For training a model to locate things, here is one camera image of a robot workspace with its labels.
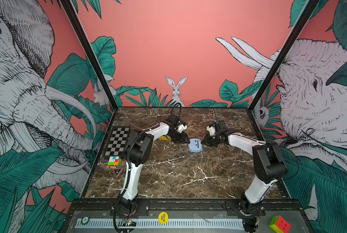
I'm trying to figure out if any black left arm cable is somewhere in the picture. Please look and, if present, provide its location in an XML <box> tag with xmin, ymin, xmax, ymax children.
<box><xmin>112</xmin><ymin>197</ymin><xmax>133</xmax><ymax>233</ymax></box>

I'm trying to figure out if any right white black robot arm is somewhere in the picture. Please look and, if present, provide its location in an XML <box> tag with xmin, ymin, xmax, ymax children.
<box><xmin>203</xmin><ymin>120</ymin><xmax>288</xmax><ymax>215</ymax></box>

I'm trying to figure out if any red triangle sticker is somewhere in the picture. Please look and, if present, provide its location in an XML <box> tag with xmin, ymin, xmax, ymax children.
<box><xmin>112</xmin><ymin>168</ymin><xmax>124</xmax><ymax>179</ymax></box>

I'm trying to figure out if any colourful rubik cube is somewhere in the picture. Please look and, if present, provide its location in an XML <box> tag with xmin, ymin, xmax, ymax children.
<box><xmin>107</xmin><ymin>156</ymin><xmax>123</xmax><ymax>169</ymax></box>
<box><xmin>269</xmin><ymin>216</ymin><xmax>292</xmax><ymax>233</ymax></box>

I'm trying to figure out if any black frame post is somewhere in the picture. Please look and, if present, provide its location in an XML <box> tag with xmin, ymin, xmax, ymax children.
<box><xmin>60</xmin><ymin>0</ymin><xmax>118</xmax><ymax>111</ymax></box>
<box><xmin>248</xmin><ymin>0</ymin><xmax>320</xmax><ymax>112</ymax></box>

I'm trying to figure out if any small green circuit board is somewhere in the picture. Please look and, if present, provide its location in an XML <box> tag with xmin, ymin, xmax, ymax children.
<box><xmin>121</xmin><ymin>219</ymin><xmax>137</xmax><ymax>227</ymax></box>

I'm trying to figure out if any yellow round sticker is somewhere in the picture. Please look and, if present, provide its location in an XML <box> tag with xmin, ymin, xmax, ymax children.
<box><xmin>159</xmin><ymin>212</ymin><xmax>169</xmax><ymax>224</ymax></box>

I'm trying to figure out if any black mounting rail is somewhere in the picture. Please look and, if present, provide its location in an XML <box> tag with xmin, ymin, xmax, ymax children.
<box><xmin>68</xmin><ymin>198</ymin><xmax>304</xmax><ymax>217</ymax></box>

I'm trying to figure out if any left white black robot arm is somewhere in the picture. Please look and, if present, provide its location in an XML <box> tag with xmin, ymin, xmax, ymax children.
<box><xmin>118</xmin><ymin>120</ymin><xmax>189</xmax><ymax>213</ymax></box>

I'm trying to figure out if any left black frame post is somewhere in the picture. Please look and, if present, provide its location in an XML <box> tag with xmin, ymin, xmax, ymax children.
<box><xmin>60</xmin><ymin>0</ymin><xmax>118</xmax><ymax>111</ymax></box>

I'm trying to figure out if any yellow rectangular alarm clock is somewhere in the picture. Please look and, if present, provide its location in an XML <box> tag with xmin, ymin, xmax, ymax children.
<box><xmin>159</xmin><ymin>135</ymin><xmax>171</xmax><ymax>141</ymax></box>

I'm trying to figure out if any white slotted cable duct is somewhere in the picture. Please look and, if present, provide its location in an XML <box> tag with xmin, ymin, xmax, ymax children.
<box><xmin>75</xmin><ymin>218</ymin><xmax>244</xmax><ymax>230</ymax></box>

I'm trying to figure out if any light blue small alarm clock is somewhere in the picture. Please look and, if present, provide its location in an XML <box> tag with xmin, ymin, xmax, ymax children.
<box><xmin>188</xmin><ymin>138</ymin><xmax>203</xmax><ymax>153</ymax></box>

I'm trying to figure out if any right black frame post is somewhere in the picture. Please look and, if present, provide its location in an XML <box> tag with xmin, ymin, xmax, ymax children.
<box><xmin>248</xmin><ymin>0</ymin><xmax>320</xmax><ymax>112</ymax></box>

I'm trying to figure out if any black white checkerboard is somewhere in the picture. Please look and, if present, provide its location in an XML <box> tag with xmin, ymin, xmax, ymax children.
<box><xmin>104</xmin><ymin>126</ymin><xmax>130</xmax><ymax>157</ymax></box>

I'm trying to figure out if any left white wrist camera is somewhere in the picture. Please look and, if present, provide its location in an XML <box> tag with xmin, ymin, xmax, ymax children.
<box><xmin>176</xmin><ymin>124</ymin><xmax>187</xmax><ymax>134</ymax></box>

